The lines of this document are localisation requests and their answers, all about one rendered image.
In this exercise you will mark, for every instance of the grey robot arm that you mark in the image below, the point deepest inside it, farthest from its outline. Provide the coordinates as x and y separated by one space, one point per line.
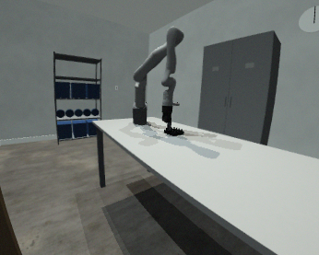
153 60

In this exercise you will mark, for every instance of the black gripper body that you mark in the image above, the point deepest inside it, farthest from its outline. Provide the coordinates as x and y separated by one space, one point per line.
167 105

